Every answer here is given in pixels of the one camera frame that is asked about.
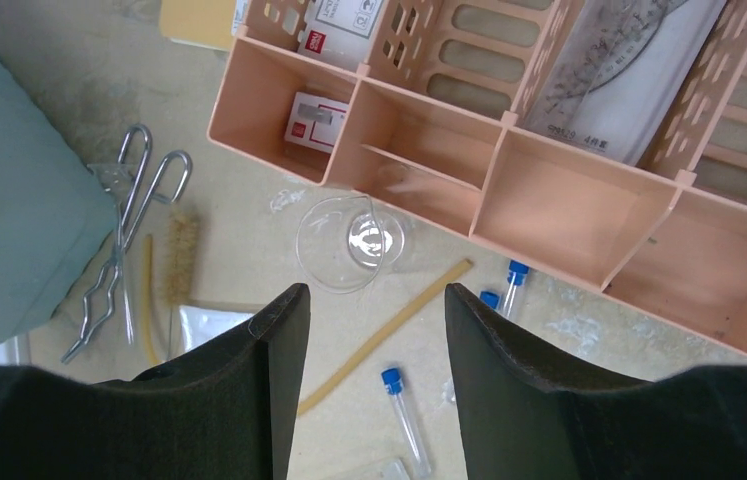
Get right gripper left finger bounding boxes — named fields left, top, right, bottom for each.
left=0, top=283, right=311, bottom=479

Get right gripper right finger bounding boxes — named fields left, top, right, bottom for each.
left=444, top=283, right=747, bottom=479

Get metal crucible tongs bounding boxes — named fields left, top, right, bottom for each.
left=61, top=123, right=193, bottom=365

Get bristle test tube brush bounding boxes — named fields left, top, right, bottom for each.
left=161, top=206, right=200, bottom=360

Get clear glass watch dish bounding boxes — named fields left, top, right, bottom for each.
left=294, top=195, right=408, bottom=294

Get white zip pouch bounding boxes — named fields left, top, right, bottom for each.
left=167, top=305, right=255, bottom=360

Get blue-capped test tube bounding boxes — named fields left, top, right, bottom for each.
left=479, top=290, right=500, bottom=311
left=500, top=260, right=530, bottom=321
left=381, top=367, right=432, bottom=479

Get amber rubber tube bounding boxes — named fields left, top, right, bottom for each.
left=141, top=235, right=474, bottom=417

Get clear plastic well plate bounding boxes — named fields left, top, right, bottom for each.
left=335, top=458, right=411, bottom=480

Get peach plastic desk organizer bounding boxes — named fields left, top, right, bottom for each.
left=207, top=1, right=747, bottom=355

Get teal plastic bin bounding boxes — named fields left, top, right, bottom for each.
left=0, top=61, right=115, bottom=343

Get small white red box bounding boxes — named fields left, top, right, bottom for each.
left=284, top=92, right=349, bottom=154

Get protractor ruler set pack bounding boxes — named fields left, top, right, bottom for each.
left=524, top=0, right=725, bottom=166

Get yellow spiral notepad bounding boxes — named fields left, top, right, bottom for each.
left=158, top=0, right=248, bottom=51

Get white red-label box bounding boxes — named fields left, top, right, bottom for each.
left=297, top=0, right=383, bottom=72

